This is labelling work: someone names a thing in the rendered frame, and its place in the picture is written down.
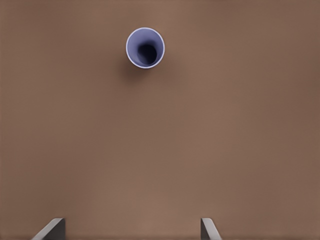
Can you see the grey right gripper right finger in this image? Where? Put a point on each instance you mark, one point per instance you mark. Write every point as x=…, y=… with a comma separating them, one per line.
x=208, y=231

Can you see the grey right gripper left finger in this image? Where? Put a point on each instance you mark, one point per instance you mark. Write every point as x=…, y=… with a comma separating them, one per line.
x=53, y=231

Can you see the blue bowl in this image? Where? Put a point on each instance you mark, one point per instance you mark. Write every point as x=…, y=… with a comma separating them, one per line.
x=135, y=47

